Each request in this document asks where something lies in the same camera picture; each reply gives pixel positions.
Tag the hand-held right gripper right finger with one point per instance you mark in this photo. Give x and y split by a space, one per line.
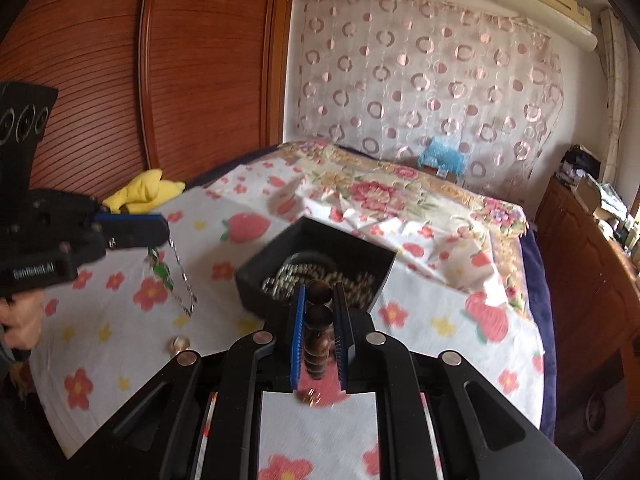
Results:
341 345

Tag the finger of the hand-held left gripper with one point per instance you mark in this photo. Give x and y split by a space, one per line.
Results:
140 235
130 217

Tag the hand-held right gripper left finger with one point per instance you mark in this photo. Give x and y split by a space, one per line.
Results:
298 345

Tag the black square box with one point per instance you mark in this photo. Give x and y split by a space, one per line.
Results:
260 272

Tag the person's left hand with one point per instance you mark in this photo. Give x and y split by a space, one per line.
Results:
20 320

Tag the yellow plush toy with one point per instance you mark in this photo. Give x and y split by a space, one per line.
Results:
142 190

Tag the white strawberry print sheet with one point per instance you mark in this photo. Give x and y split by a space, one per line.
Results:
125 320

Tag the wooden slatted wardrobe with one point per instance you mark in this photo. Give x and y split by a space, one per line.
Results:
150 60

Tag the floral quilt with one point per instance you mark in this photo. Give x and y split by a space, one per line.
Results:
380 190

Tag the dark blue bed sheet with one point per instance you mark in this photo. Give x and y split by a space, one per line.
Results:
542 310

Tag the blue plastic bag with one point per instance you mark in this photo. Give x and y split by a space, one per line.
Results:
442 156

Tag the long wooden cabinet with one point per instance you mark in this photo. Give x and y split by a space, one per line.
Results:
590 285

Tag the open cardboard box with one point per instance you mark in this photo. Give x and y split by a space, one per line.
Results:
592 195

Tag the pile of dark clothes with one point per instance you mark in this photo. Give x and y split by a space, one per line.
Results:
577 165

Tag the beige window curtain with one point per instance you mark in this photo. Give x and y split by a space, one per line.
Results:
617 100

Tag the white air conditioner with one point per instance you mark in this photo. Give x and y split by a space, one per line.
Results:
545 5

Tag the pink circle patterned wall cloth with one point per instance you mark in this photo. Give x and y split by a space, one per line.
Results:
425 75

